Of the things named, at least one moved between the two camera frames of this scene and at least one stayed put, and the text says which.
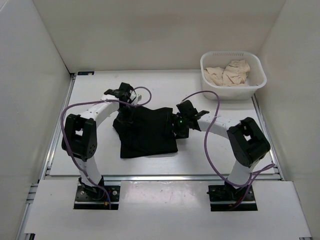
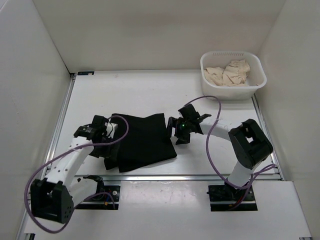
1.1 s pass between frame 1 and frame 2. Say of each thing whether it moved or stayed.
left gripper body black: moved
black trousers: moved
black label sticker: stayed
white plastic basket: stayed
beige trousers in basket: stayed
